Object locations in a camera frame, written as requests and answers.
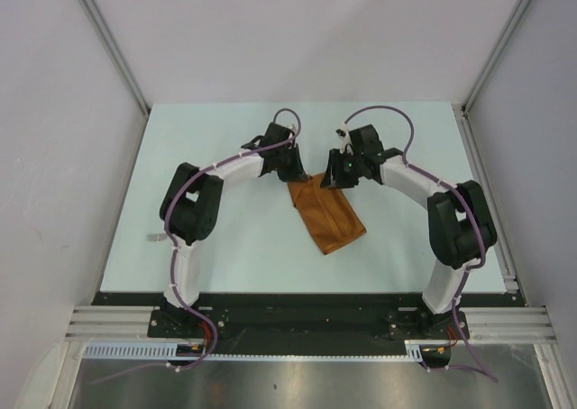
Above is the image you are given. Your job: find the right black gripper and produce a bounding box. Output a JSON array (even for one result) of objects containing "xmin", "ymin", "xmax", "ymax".
[{"xmin": 320, "ymin": 149, "xmax": 364, "ymax": 190}]

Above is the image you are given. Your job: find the orange cloth napkin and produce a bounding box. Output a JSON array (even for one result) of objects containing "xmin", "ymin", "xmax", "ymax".
[{"xmin": 288, "ymin": 173, "xmax": 367, "ymax": 255}]

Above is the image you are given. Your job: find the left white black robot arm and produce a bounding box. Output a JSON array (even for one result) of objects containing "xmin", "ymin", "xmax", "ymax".
[{"xmin": 160, "ymin": 122, "xmax": 307, "ymax": 337}]

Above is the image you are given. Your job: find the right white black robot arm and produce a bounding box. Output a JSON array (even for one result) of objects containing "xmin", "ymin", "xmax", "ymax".
[{"xmin": 321, "ymin": 124, "xmax": 497, "ymax": 338}]

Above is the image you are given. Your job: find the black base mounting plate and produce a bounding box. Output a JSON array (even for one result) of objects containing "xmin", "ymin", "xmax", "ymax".
[{"xmin": 92, "ymin": 292, "xmax": 525, "ymax": 357}]

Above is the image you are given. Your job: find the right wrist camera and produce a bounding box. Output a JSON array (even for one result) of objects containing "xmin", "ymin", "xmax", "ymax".
[{"xmin": 335, "ymin": 123, "xmax": 354, "ymax": 155}]

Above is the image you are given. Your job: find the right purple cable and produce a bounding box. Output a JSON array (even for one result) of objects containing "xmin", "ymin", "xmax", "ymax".
[{"xmin": 344, "ymin": 105, "xmax": 499, "ymax": 383}]

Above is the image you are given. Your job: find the right aluminium frame rail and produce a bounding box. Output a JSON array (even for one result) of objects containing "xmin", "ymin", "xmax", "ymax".
[{"xmin": 453, "ymin": 105, "xmax": 574, "ymax": 408}]

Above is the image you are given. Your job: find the white slotted cable duct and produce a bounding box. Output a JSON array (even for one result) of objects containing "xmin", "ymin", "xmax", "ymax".
[{"xmin": 83, "ymin": 342, "xmax": 423, "ymax": 363}]

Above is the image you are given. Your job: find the right aluminium frame post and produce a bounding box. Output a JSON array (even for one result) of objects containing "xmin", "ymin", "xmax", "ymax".
[{"xmin": 461, "ymin": 0, "xmax": 534, "ymax": 115}]

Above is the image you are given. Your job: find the aluminium frame post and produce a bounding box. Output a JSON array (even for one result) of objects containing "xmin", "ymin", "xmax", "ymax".
[
  {"xmin": 461, "ymin": 0, "xmax": 534, "ymax": 115},
  {"xmin": 78, "ymin": 0, "xmax": 151, "ymax": 118}
]

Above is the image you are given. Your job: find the left aluminium frame post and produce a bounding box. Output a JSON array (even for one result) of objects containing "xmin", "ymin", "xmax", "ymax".
[{"xmin": 78, "ymin": 0, "xmax": 151, "ymax": 118}]

